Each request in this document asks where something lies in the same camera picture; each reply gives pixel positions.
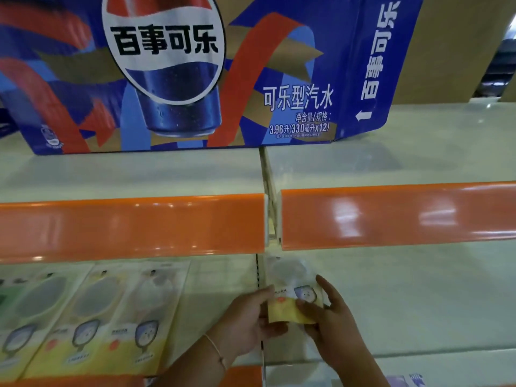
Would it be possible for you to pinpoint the person's left hand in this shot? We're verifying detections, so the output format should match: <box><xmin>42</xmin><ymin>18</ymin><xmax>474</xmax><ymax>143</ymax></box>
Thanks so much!
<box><xmin>216</xmin><ymin>285</ymin><xmax>289</xmax><ymax>360</ymax></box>

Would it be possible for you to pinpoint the person's right hand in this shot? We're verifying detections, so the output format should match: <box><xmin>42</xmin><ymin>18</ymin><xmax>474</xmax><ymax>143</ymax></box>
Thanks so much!
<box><xmin>295</xmin><ymin>274</ymin><xmax>375</xmax><ymax>372</ymax></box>

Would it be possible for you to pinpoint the round mirror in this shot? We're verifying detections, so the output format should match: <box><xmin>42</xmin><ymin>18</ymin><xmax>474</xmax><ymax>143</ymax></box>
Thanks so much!
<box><xmin>0</xmin><ymin>263</ymin><xmax>96</xmax><ymax>382</ymax></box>
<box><xmin>96</xmin><ymin>260</ymin><xmax>191</xmax><ymax>377</ymax></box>
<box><xmin>22</xmin><ymin>261</ymin><xmax>136</xmax><ymax>379</ymax></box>
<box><xmin>264</xmin><ymin>255</ymin><xmax>326</xmax><ymax>325</ymax></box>

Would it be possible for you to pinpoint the orange edged white shelf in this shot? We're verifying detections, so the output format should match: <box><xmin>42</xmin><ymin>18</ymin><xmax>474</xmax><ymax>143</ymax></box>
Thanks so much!
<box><xmin>0</xmin><ymin>98</ymin><xmax>516</xmax><ymax>387</ymax></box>

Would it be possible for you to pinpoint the person's right forearm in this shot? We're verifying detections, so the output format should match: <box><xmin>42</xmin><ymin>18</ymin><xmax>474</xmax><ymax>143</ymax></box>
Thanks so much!
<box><xmin>340</xmin><ymin>353</ymin><xmax>392</xmax><ymax>387</ymax></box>

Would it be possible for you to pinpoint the person's left forearm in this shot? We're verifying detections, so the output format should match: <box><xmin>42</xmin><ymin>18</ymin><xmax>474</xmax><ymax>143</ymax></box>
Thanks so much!
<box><xmin>151</xmin><ymin>334</ymin><xmax>231</xmax><ymax>387</ymax></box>

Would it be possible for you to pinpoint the purple white packet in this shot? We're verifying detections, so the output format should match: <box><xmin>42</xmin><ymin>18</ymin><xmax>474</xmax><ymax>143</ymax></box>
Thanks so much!
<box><xmin>385</xmin><ymin>372</ymin><xmax>428</xmax><ymax>387</ymax></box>

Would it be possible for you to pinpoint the blue printed drink carton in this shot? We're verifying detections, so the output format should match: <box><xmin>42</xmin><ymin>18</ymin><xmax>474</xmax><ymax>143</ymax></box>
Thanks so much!
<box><xmin>0</xmin><ymin>0</ymin><xmax>425</xmax><ymax>156</ymax></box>

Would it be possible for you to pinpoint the thin white bracelet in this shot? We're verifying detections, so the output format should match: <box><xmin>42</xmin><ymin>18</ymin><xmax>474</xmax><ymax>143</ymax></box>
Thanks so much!
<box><xmin>203</xmin><ymin>333</ymin><xmax>227</xmax><ymax>369</ymax></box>

